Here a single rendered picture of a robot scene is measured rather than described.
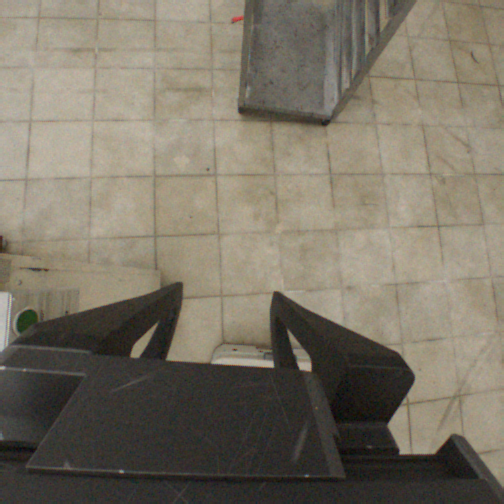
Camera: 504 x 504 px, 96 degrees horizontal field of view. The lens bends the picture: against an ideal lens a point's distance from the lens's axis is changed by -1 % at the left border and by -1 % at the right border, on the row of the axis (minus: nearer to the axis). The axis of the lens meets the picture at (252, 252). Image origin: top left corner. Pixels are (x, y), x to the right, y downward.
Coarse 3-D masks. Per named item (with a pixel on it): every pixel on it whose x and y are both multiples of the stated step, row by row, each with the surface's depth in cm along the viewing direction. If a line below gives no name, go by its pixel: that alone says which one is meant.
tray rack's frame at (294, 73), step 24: (264, 0) 115; (288, 0) 116; (264, 24) 113; (288, 24) 115; (312, 24) 116; (264, 48) 112; (288, 48) 113; (312, 48) 114; (264, 72) 110; (288, 72) 112; (312, 72) 113; (264, 96) 109; (288, 96) 110; (312, 96) 111
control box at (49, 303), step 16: (48, 288) 36; (64, 288) 37; (0, 304) 27; (16, 304) 28; (32, 304) 30; (48, 304) 33; (64, 304) 36; (0, 320) 27; (16, 320) 28; (0, 336) 26; (16, 336) 28; (0, 432) 25
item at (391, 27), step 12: (408, 0) 63; (408, 12) 66; (396, 24) 69; (384, 36) 73; (372, 48) 79; (384, 48) 77; (372, 60) 81; (360, 72) 87; (348, 96) 99; (336, 108) 107
